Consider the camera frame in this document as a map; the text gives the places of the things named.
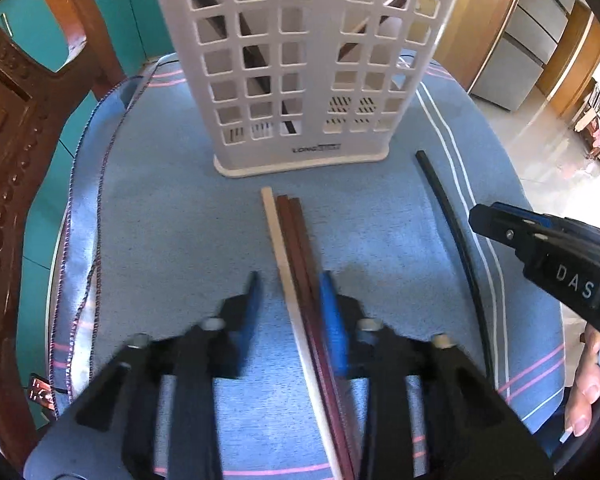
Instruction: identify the white plastic utensil holder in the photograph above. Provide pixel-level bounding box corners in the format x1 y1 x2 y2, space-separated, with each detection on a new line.
146 0 475 179

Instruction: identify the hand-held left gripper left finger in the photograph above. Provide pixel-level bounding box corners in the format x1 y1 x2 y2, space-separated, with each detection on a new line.
25 271 262 480

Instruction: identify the bundle of chopsticks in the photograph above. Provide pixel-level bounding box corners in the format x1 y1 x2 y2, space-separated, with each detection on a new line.
259 186 347 480

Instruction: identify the person's right hand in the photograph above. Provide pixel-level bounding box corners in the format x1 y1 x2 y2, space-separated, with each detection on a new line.
564 324 600 437

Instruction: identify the brown wooden door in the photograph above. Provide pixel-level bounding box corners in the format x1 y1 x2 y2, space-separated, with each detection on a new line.
534 4 600 117

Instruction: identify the wooden framed glass door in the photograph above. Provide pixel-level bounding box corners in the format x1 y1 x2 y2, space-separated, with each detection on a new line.
429 0 532 92

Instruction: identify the carved wooden chair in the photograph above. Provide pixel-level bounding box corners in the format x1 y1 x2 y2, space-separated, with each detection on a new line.
0 0 148 466

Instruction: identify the small orange black tag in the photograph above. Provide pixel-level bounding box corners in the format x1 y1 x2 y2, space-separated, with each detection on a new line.
29 372 57 412

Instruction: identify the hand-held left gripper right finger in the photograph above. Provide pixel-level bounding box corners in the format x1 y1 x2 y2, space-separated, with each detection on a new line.
318 270 556 480

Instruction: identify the reddish brown chopstick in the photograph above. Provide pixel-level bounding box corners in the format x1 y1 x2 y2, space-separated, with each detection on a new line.
275 195 357 480
287 197 363 480

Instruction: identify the dark brown chopstick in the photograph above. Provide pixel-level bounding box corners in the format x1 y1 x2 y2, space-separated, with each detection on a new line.
336 0 412 58

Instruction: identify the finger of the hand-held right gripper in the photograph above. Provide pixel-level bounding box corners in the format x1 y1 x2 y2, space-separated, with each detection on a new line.
491 201 600 248
468 203 543 257

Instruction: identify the silver refrigerator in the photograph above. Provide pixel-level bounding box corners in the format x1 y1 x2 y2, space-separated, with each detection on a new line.
467 0 582 112

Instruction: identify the blue striped cloth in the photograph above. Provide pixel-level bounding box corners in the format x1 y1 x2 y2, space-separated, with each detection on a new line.
24 51 567 480

